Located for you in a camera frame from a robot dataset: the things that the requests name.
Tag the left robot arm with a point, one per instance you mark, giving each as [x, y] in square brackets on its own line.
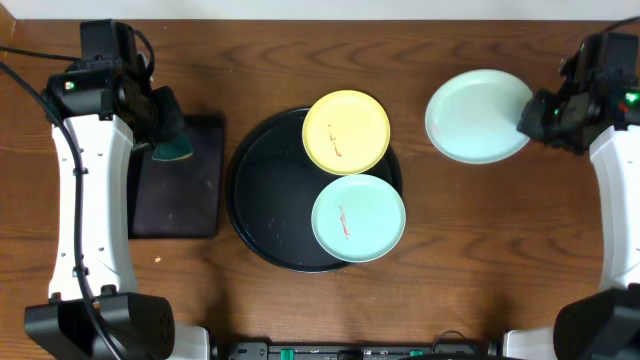
[102, 109]

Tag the rectangular black tray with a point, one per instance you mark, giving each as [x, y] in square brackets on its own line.
[179, 199]

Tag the green yellow sponge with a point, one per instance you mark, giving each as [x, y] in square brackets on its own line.
[176, 149]

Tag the light green plate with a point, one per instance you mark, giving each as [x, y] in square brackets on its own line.
[473, 117]
[358, 218]

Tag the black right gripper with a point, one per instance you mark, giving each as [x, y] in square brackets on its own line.
[528, 122]

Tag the round black tray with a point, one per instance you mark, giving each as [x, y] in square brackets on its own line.
[271, 189]

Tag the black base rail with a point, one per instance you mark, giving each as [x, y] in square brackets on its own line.
[449, 345]

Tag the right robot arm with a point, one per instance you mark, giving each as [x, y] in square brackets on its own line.
[604, 325]

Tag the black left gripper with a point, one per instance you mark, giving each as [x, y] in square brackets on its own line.
[167, 120]

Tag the yellow plate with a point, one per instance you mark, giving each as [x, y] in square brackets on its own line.
[346, 132]

